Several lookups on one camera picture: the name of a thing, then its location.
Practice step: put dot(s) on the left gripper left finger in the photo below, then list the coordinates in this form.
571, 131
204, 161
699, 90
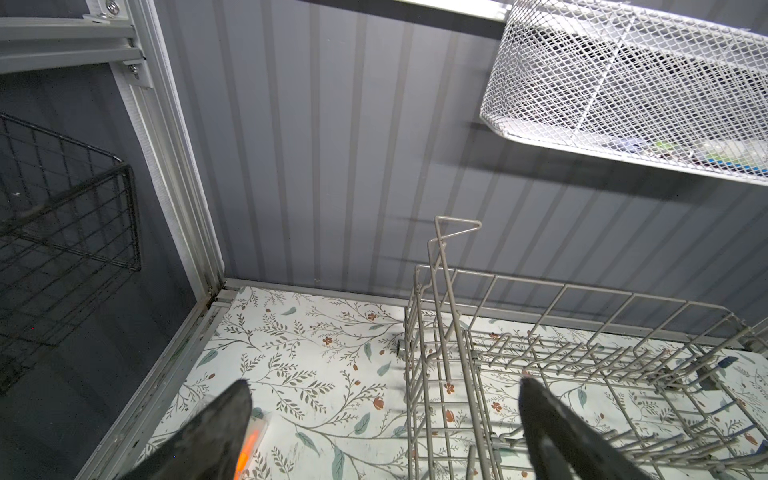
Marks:
208, 446

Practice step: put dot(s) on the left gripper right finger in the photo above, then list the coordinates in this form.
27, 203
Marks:
561, 445

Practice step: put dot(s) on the items in white basket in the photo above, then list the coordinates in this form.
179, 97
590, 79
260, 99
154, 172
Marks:
745, 157

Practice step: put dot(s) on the grey wire dish rack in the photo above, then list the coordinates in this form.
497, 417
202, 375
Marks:
677, 387

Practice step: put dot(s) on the black wire wall basket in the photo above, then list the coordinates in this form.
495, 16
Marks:
70, 239

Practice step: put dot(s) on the white mesh wall basket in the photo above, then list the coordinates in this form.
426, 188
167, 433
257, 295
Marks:
573, 75

